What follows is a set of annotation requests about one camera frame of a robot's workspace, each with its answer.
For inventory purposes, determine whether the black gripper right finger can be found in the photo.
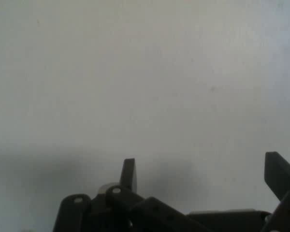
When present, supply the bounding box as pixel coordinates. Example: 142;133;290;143
263;151;290;232

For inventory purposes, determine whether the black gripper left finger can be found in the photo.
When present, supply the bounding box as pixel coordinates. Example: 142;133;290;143
52;158;208;232

